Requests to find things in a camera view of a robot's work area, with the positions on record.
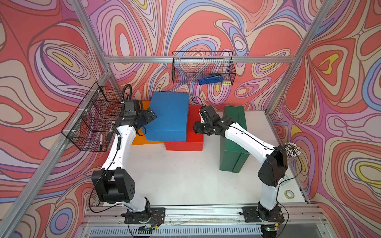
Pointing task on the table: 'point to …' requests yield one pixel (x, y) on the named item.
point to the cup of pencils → (292, 150)
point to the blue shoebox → (171, 110)
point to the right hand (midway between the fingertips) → (197, 131)
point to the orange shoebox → (141, 140)
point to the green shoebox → (231, 156)
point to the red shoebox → (194, 142)
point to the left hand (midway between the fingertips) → (150, 116)
